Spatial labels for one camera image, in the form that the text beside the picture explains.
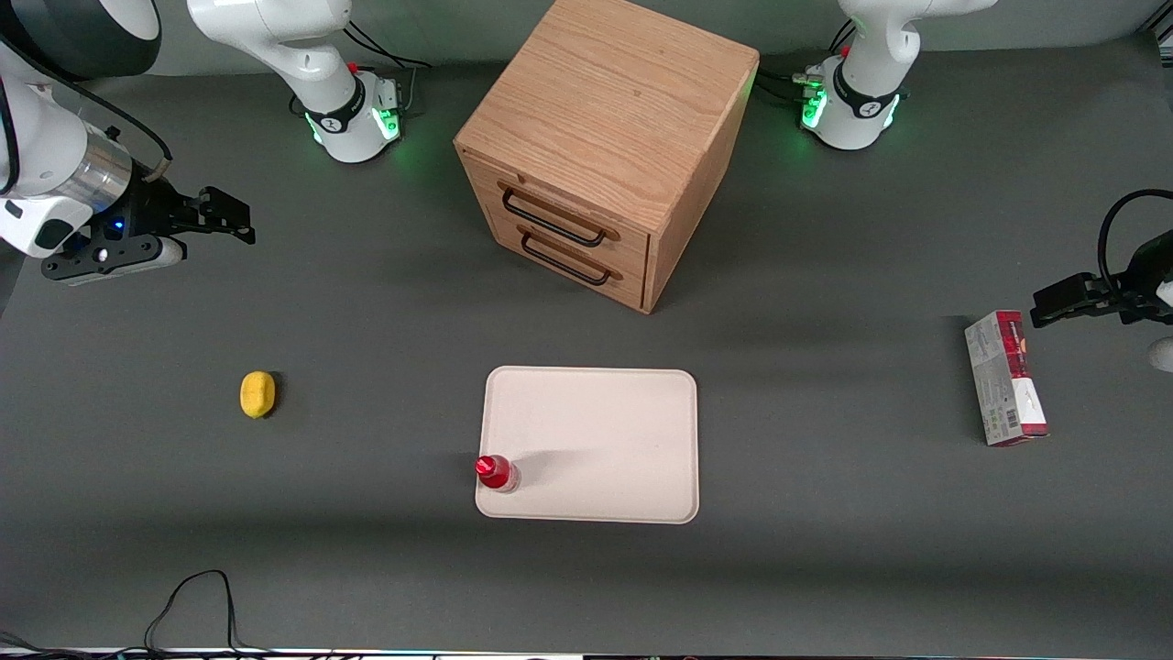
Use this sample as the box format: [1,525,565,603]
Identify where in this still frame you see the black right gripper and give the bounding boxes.
[87,172,257,253]

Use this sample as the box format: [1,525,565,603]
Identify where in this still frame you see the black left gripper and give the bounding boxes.
[1030,232,1173,329]

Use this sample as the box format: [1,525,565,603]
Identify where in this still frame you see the red coke bottle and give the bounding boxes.
[475,454,522,495]

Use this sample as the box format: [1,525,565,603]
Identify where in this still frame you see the cream rectangular tray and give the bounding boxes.
[475,366,700,525]

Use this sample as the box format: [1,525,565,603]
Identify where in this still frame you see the grey and red carton box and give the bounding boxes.
[964,310,1050,447]

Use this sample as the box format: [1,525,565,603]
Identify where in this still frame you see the yellow lemon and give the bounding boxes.
[240,370,277,420]

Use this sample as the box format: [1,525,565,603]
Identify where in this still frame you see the wooden drawer cabinet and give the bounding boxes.
[454,0,761,315]

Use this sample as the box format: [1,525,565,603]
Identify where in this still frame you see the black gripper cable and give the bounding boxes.
[1098,188,1173,294]

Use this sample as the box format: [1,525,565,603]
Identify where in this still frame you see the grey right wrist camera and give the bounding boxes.
[40,233,190,283]

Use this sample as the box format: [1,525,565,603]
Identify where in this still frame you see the black base cables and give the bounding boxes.
[345,16,432,116]
[759,18,858,109]

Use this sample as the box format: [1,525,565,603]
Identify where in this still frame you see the black drawer handle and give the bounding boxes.
[500,186,609,248]
[520,229,613,287]

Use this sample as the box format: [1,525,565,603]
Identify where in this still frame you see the black looped cable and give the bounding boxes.
[0,569,276,660]

